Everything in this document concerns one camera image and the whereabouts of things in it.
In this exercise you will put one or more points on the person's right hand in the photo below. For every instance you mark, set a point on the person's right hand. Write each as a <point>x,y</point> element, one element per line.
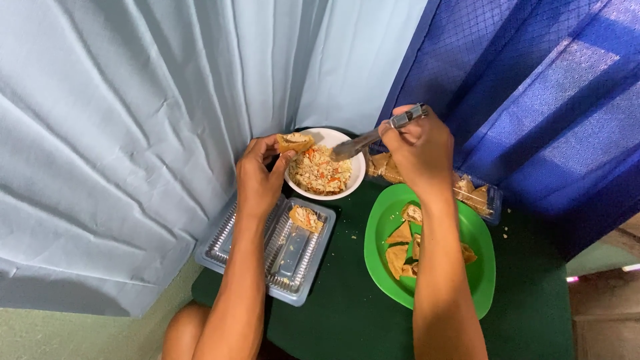
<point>425,155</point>

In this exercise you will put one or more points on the person's right fingers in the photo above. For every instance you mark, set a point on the person's right fingers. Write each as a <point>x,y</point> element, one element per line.
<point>400,135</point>

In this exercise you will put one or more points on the light blue curtain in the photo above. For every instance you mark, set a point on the light blue curtain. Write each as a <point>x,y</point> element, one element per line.
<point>125,140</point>

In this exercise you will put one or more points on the fried tofu pieces in container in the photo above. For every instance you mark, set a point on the fried tofu pieces in container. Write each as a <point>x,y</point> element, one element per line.
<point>385,167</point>

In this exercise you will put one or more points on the person's left hand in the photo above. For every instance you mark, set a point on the person's left hand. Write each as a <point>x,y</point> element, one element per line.
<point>257,185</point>

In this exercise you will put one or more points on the clear plastic tofu container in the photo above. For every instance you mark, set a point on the clear plastic tofu container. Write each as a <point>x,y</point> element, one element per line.
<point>492,200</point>

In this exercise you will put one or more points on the shredded vegetable filling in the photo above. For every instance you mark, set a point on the shredded vegetable filling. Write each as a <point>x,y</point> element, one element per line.
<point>320,172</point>

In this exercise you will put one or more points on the dark blue patterned curtain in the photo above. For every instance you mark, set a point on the dark blue patterned curtain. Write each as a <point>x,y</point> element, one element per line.
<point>540,100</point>

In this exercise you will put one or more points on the green plastic plate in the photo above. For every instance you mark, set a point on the green plastic plate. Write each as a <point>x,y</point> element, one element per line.
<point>480,280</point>

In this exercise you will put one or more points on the metal spoon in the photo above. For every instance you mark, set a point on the metal spoon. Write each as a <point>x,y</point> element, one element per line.
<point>355,145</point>

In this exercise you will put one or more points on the stuffed fried tofu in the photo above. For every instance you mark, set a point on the stuffed fried tofu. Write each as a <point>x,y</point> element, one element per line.
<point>306,219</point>
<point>295,142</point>

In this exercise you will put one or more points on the person's leg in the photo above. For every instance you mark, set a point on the person's leg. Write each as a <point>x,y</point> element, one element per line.
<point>182,332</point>

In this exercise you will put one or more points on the clear plastic tray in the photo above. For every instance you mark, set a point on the clear plastic tray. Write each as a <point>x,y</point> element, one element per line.
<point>295,260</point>

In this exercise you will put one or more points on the white bowl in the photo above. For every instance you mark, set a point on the white bowl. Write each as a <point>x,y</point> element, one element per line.
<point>356,172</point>

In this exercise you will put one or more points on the cut fried tofu piece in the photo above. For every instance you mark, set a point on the cut fried tofu piece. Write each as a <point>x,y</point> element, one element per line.
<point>468,254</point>
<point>401,235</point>
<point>409,270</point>
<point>412,214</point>
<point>396,260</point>

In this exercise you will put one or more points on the dark green table cloth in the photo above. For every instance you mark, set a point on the dark green table cloth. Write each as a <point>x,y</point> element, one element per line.
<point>350,310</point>

